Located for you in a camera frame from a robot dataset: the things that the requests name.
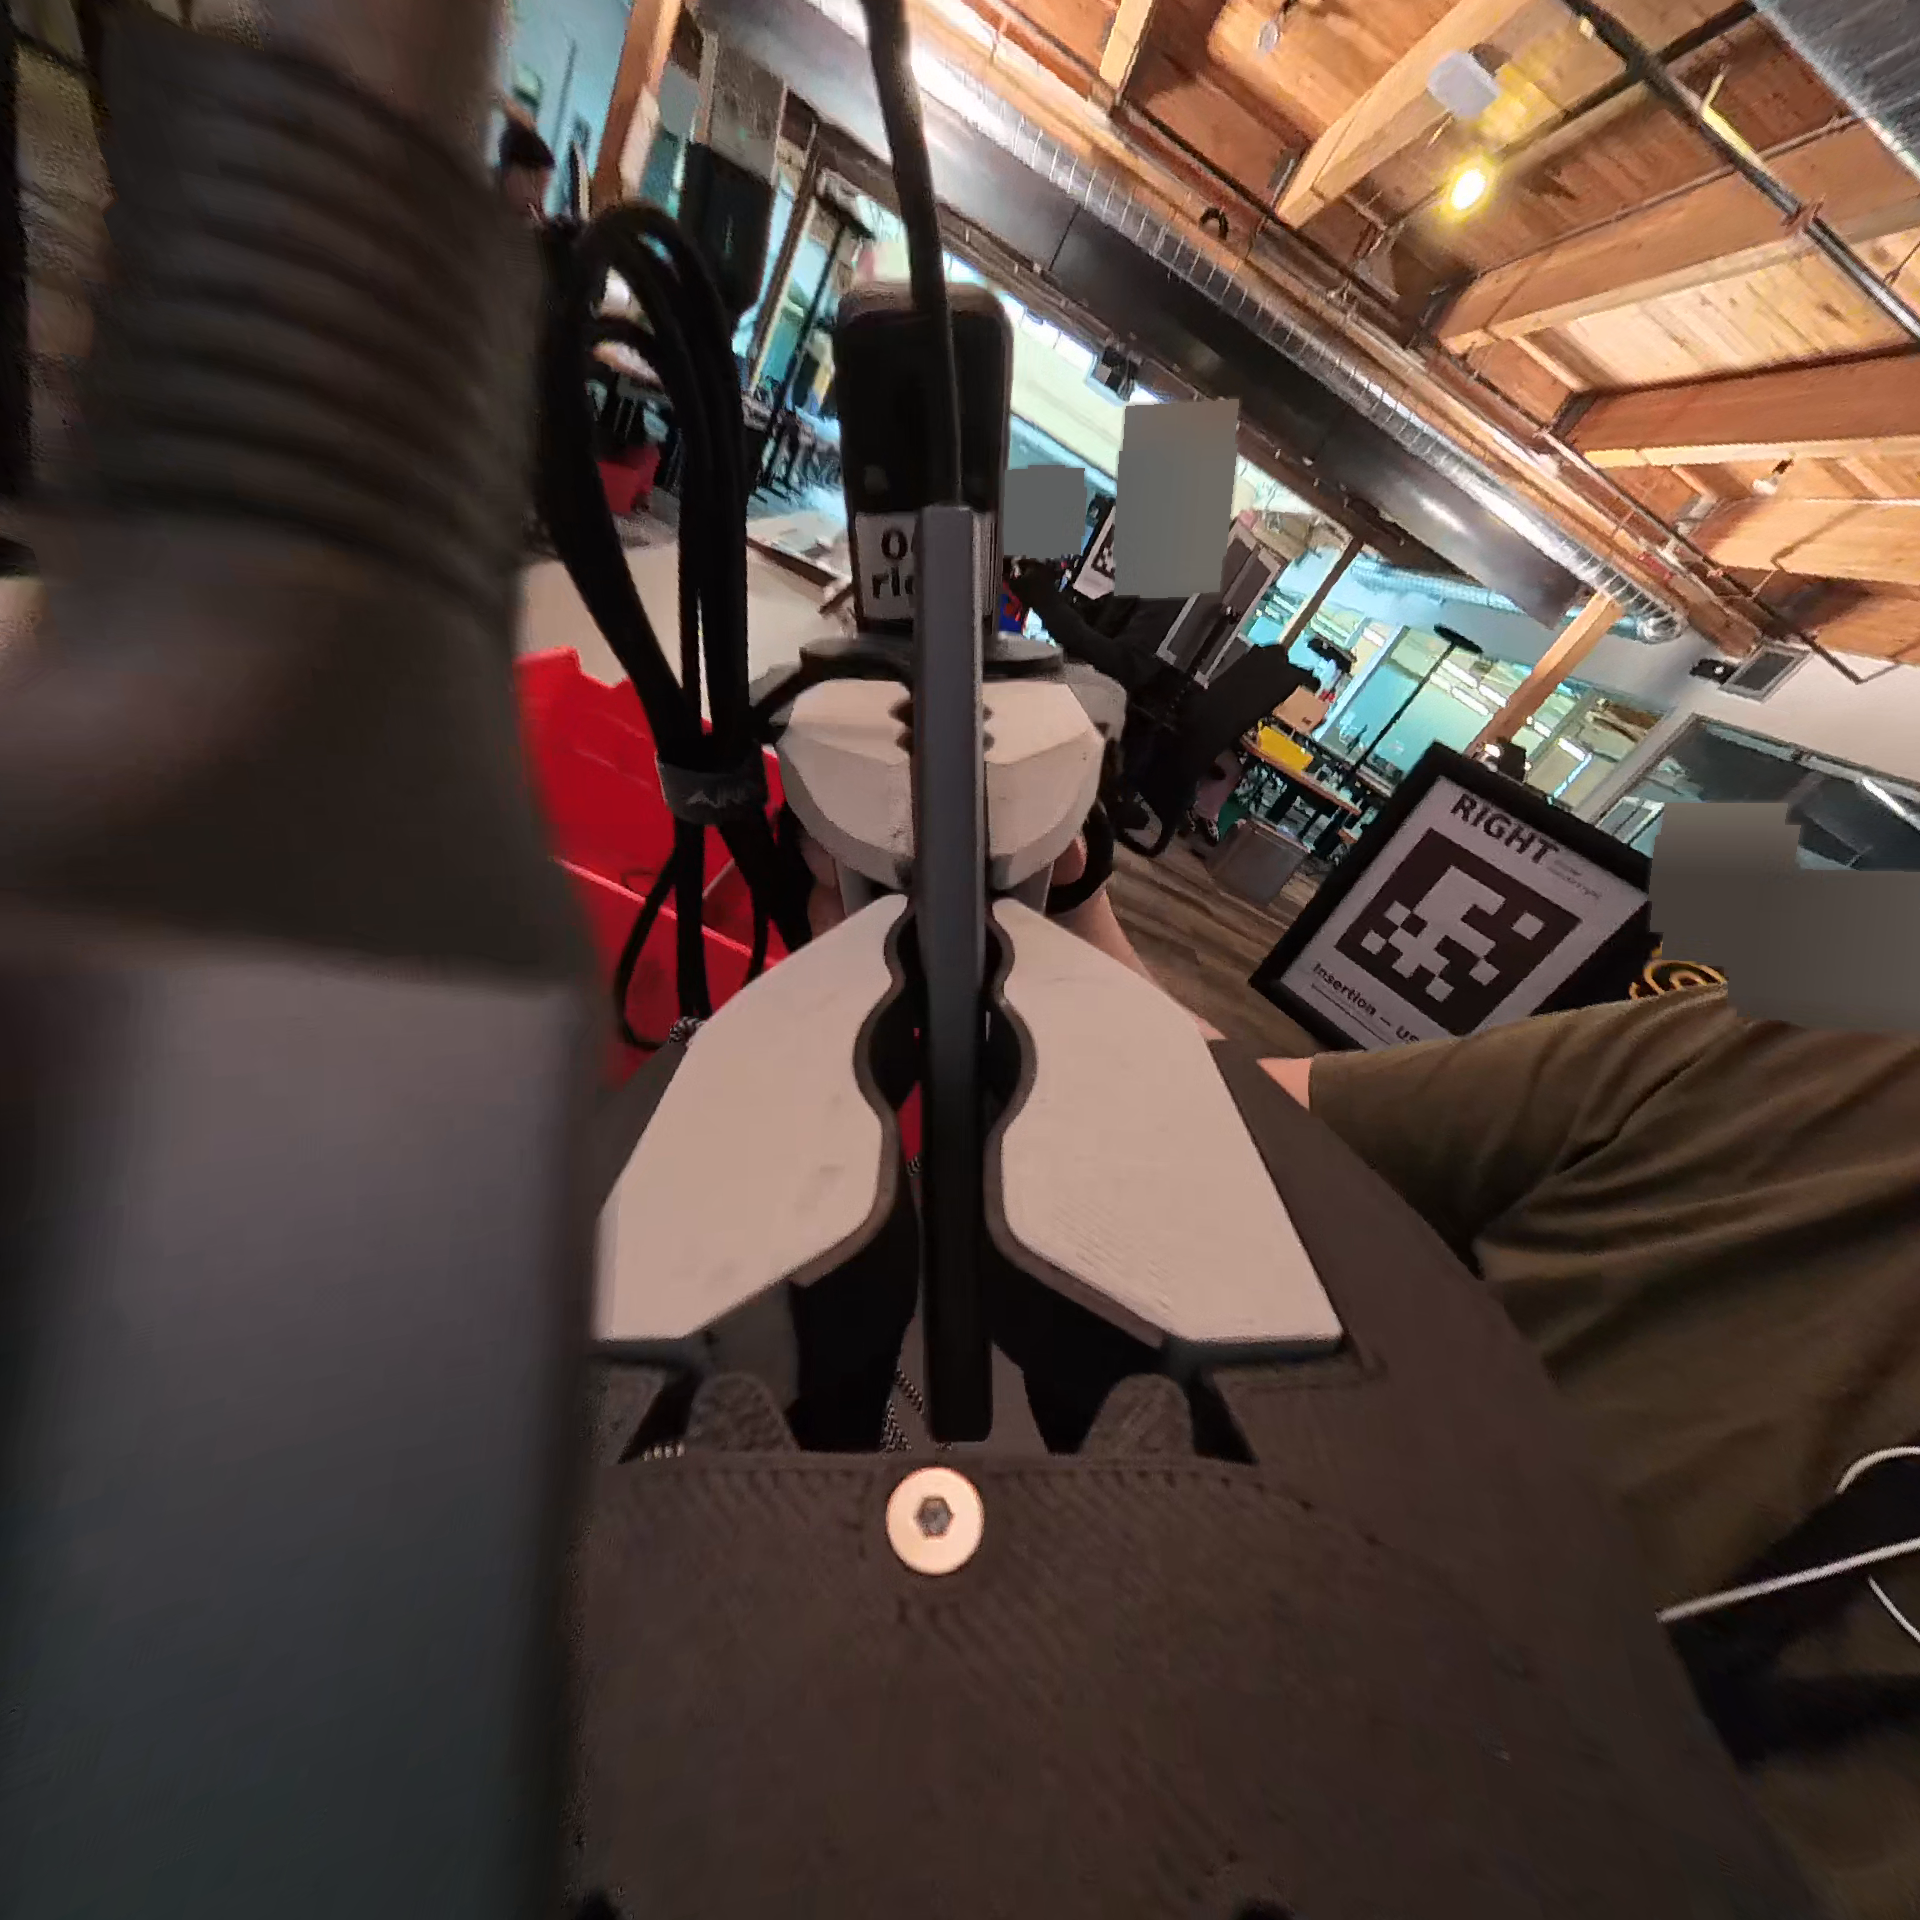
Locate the framed marker tag sign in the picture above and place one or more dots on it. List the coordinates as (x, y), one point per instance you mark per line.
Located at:
(1441, 931)

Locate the round ceiling light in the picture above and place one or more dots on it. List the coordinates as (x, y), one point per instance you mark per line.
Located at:
(1467, 189)

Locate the yellow parts bin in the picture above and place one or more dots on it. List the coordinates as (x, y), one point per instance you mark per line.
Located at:
(1277, 745)

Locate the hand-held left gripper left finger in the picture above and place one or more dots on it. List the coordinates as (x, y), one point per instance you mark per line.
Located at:
(735, 1185)

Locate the black swivel office chair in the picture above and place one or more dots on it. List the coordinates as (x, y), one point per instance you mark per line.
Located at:
(1231, 706)

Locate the person's right forearm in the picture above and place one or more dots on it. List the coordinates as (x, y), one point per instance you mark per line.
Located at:
(1290, 1085)

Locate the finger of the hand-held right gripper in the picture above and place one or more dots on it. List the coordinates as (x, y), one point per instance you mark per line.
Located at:
(849, 781)
(1037, 781)

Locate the small dark grey hub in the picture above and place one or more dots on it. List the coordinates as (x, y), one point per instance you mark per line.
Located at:
(955, 901)

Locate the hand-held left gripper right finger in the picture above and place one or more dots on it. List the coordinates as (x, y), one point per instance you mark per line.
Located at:
(1154, 1171)

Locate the long spiral ventilation duct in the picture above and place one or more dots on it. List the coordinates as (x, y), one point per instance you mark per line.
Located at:
(1277, 317)

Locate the person's right hand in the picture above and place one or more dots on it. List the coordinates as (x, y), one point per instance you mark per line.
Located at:
(1149, 974)

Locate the red plastic bin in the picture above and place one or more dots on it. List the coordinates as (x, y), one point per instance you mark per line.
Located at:
(600, 781)

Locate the black floor lamp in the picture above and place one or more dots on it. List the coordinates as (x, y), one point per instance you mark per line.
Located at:
(1418, 706)

